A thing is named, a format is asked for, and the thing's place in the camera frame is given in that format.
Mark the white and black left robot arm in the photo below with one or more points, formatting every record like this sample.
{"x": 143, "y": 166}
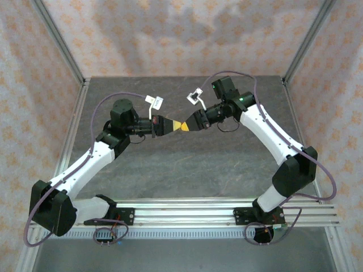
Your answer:
{"x": 85, "y": 167}

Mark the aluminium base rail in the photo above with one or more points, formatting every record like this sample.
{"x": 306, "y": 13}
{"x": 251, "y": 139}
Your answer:
{"x": 181, "y": 211}

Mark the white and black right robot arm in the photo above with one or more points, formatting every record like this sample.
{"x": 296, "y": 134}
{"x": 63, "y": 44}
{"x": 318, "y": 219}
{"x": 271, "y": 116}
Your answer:
{"x": 272, "y": 133}

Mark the aluminium frame post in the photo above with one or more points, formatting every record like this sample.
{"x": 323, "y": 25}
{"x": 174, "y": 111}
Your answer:
{"x": 61, "y": 42}
{"x": 307, "y": 42}

